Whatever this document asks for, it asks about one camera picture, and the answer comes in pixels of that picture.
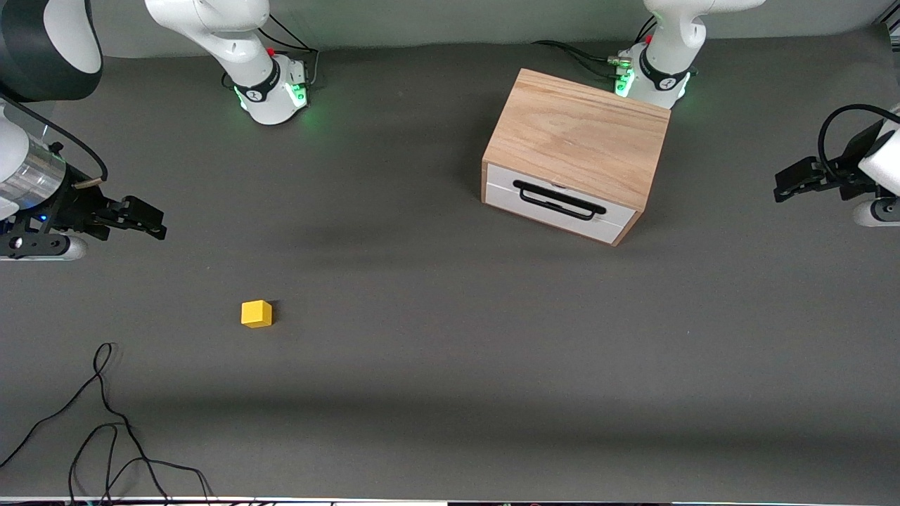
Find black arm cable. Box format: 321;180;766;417
817;103;900;181
0;91;108;190

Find white drawer with black handle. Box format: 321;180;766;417
485;163;641;245

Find yellow cube block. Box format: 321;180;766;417
241;300;274;329

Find black right base cables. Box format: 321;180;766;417
257;13;321;90

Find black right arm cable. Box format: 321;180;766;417
0;91;108;190

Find thin black loose cable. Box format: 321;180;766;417
0;342;172;505
68;422;214;505

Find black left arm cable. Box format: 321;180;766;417
817;103;900;181

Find wooden drawer cabinet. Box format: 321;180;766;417
481;68;671;247

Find black left base cables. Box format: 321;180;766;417
531;17;659;79

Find black base cables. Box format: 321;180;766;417
257;13;321;90
531;17;659;79

